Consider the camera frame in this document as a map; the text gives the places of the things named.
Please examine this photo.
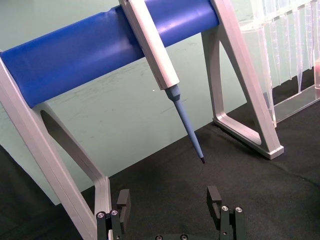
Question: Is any pink translucent container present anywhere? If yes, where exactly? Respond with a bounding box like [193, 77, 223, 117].
[313, 57, 320, 90]

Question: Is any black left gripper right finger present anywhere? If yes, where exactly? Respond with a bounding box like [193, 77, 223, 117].
[206, 185, 245, 240]

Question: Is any grey pipette with blue shaft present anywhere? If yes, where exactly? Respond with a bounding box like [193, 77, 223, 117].
[118, 0, 207, 165]

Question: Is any grey stand with blue bar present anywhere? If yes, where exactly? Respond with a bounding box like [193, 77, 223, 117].
[0, 0, 285, 240]

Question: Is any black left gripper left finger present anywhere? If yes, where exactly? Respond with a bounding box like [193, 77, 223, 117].
[96, 188, 132, 240]

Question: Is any clear pipette tip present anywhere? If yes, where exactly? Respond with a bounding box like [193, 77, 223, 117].
[284, 12, 294, 81]
[294, 8, 305, 95]
[270, 19, 283, 88]
[306, 1, 315, 71]

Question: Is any black table cloth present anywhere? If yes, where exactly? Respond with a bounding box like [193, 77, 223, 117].
[0, 99, 320, 240]

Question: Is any clear acrylic tip rack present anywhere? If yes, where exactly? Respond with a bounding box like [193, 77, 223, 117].
[229, 0, 320, 129]

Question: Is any pale green wall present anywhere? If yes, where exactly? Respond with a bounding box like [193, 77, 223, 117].
[0, 0, 320, 206]

